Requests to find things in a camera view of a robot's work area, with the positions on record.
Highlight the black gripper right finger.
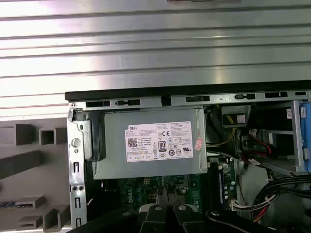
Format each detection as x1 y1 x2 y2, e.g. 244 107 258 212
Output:
167 183 280 233

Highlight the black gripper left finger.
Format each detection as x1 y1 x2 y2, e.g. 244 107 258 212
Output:
69 184 170 233

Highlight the green motherboard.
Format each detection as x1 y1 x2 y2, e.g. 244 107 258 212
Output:
102 156 241 220

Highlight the white power connector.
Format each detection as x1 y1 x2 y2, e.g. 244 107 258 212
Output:
229 199 241 213

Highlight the grey power supply unit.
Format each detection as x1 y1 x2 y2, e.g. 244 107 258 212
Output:
85 108 209 181

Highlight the grey parts rack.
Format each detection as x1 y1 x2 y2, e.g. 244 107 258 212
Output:
0 118 72 233

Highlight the black PC case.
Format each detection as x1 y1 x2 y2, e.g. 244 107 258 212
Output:
65 84 311 233

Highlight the grey metal drive cage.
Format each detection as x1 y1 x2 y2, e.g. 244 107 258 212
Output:
263 99 311 177

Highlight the blue plastic drive carrier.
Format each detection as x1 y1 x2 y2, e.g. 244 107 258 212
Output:
299 98 311 173

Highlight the orange wire bundle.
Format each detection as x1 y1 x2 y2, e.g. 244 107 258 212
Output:
252 210 267 224

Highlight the yellow wire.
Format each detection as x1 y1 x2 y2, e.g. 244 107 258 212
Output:
206 114 238 147

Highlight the black cable bundle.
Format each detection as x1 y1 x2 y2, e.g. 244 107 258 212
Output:
250 175 311 225

